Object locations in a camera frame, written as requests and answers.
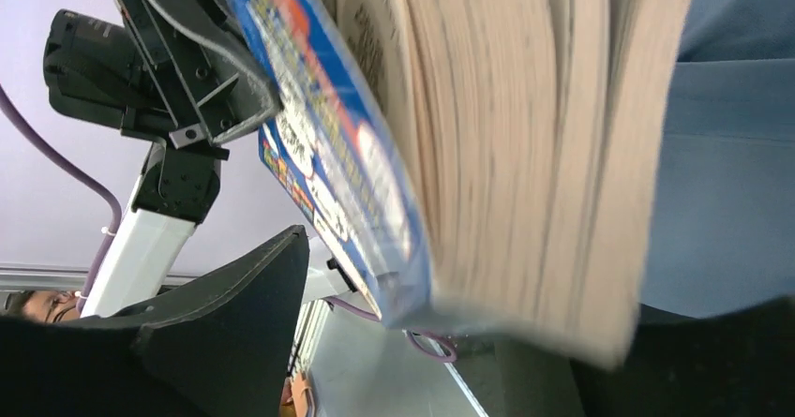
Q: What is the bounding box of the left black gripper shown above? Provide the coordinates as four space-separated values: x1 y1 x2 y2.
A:
43 0 282 160

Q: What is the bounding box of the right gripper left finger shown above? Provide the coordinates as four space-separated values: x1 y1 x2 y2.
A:
1 225 309 417

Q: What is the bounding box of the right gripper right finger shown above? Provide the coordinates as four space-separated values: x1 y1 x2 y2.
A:
572 297 794 416

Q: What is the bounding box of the blue-grey backpack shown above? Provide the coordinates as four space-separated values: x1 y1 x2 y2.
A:
641 0 794 318

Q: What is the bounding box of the dark blue treehouse book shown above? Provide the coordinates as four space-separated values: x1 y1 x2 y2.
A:
230 0 691 368

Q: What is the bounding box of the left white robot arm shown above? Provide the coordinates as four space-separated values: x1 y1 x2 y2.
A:
43 0 281 316

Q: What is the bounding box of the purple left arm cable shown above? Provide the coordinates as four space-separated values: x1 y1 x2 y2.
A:
0 0 124 313

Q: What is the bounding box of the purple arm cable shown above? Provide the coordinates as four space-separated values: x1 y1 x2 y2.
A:
322 296 459 365
0 0 124 313

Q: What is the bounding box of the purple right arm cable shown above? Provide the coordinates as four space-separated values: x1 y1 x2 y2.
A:
322 296 459 365

